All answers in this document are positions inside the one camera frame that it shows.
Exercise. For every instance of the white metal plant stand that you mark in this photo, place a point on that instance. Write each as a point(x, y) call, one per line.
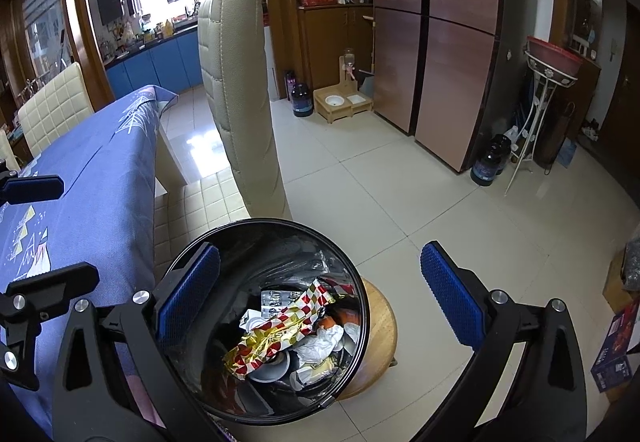
point(550, 73)

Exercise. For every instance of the grey textured bag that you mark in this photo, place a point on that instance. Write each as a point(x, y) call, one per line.
point(631, 267)

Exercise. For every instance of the wooden display cabinet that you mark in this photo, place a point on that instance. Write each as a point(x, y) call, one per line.
point(330, 46)

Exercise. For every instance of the black wall appliance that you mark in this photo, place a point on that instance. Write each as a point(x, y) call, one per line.
point(110, 1)

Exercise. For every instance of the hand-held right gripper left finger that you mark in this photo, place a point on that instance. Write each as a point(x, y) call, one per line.
point(187, 297)

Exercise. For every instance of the red basin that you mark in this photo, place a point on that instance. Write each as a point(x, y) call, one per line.
point(555, 54)

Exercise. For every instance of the white tissue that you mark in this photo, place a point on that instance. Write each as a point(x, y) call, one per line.
point(320, 344)

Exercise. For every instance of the silver blister pack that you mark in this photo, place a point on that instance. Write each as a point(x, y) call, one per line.
point(275, 298)

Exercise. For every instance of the round wooden stool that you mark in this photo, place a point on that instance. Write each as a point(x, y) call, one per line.
point(380, 337)

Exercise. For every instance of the dark blue large bottle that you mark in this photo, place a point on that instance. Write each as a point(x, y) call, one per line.
point(487, 161)
point(301, 99)

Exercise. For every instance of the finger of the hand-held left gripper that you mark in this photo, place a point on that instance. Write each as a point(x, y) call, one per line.
point(32, 189)
point(55, 284)

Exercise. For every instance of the red gold foil wrapper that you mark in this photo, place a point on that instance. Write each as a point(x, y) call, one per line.
point(280, 327)

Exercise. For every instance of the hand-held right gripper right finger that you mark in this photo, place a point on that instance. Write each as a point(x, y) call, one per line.
point(450, 297)

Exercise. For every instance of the blue kitchen cabinets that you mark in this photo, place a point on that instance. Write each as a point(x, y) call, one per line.
point(160, 61)

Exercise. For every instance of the yellow white packet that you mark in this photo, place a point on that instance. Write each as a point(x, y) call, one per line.
point(320, 368)

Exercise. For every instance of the copper refrigerator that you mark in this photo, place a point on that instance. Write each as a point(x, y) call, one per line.
point(440, 21)

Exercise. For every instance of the white plastic jug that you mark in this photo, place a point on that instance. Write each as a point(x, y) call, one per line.
point(512, 134)

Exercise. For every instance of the black trash bin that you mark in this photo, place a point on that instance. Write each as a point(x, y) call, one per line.
point(280, 247)

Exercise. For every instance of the blue printed tablecloth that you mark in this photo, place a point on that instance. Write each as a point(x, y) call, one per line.
point(100, 182)

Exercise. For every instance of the dark wooden door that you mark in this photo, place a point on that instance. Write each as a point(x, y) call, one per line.
point(625, 111)

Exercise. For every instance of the printed blue cardboard box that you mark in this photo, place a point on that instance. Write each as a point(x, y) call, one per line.
point(617, 347)

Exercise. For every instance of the wooden pet feeder stand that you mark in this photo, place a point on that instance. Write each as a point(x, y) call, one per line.
point(342, 104)

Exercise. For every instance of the cream quilted dining chair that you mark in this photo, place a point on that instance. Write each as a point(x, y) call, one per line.
point(235, 71)
point(55, 106)

